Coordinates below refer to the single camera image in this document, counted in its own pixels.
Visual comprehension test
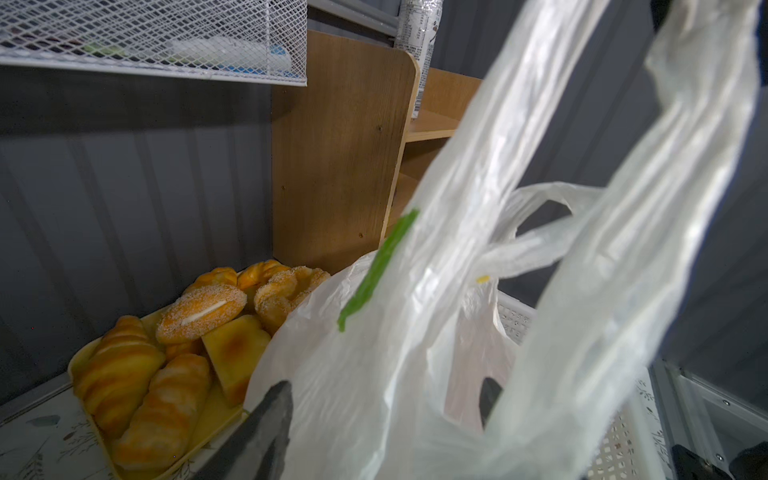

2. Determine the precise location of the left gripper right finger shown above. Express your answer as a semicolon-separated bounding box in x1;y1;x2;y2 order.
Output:
479;377;503;428

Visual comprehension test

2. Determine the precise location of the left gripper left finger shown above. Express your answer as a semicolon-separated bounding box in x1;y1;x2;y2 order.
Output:
193;380;293;479

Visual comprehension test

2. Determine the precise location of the white lemon-print plastic bag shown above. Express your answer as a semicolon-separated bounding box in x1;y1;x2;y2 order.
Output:
250;1;760;479

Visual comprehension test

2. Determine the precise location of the white plastic produce basket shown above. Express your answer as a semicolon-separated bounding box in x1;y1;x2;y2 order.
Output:
464;295;673;479

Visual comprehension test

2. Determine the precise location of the wooden shelf unit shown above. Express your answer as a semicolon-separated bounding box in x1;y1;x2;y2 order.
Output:
271;31;481;273

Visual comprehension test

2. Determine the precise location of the right silver drink can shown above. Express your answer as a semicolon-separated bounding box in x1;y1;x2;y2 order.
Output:
394;0;443;119

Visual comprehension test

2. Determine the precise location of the toothpaste tube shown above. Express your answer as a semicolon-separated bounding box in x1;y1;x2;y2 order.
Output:
83;36;296;77

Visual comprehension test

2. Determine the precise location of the white wire wall basket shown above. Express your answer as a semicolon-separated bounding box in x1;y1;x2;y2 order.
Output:
1;0;308;87

